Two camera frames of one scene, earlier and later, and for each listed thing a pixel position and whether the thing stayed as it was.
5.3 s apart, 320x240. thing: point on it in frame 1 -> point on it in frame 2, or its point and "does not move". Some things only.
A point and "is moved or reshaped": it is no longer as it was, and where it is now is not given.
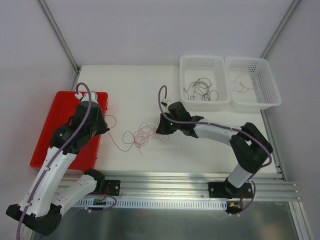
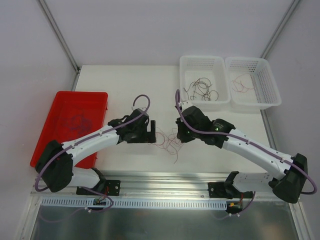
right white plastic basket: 252,84 does not move
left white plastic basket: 203,81 does not move
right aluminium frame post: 279,28 does not move
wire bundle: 145,133 is moved or reshaped
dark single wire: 200,87 does not move
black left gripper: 100,125 -> 146,139
